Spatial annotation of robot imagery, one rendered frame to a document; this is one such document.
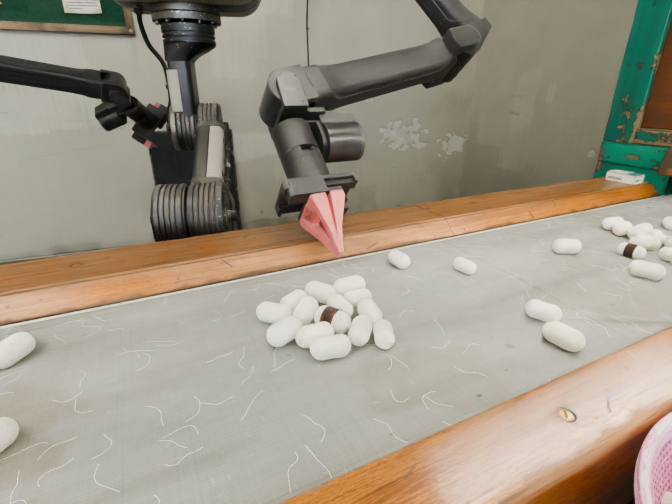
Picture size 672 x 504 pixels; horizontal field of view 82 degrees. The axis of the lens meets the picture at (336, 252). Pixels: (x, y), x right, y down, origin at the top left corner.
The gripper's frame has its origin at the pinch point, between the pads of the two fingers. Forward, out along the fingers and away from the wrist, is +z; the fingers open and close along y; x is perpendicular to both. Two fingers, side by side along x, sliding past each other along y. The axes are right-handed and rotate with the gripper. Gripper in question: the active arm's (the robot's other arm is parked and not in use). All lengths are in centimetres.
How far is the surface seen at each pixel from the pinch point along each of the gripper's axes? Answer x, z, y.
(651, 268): -11.5, 15.7, 32.2
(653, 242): -8.2, 12.1, 42.3
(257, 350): -5.6, 10.6, -13.9
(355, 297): -5.1, 8.1, -2.7
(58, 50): 105, -176, -45
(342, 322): -7.9, 10.8, -6.2
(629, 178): 4, -5, 74
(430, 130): 124, -130, 162
